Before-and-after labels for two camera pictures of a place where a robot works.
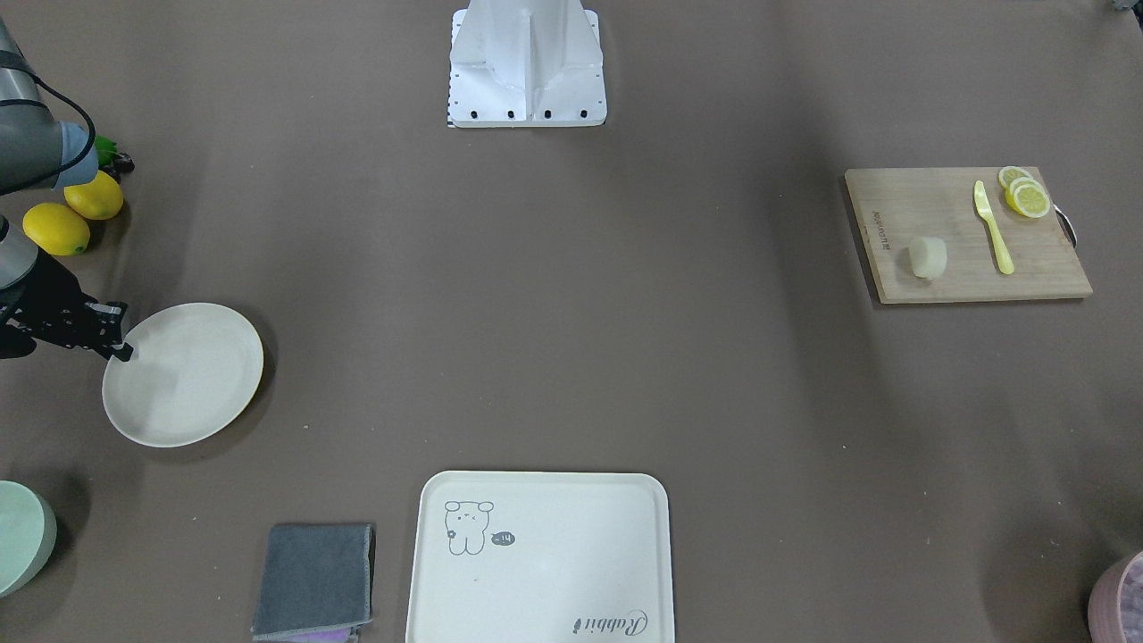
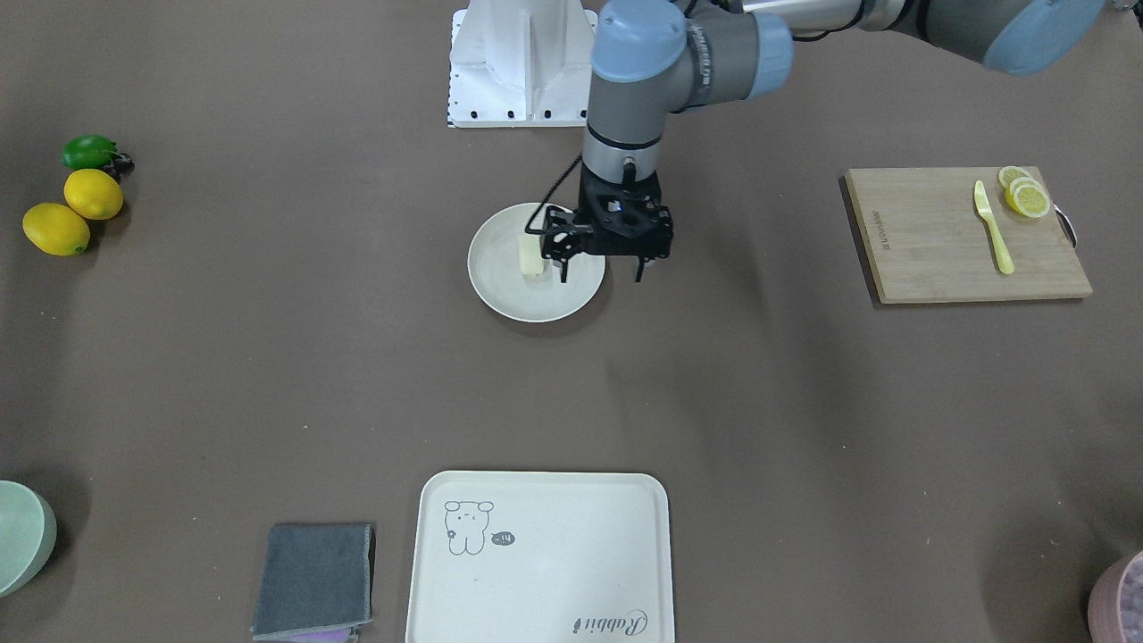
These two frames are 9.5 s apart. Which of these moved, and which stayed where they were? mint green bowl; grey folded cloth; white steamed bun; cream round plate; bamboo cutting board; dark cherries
Moved: cream round plate; white steamed bun
Stayed: dark cherries; mint green bowl; bamboo cutting board; grey folded cloth
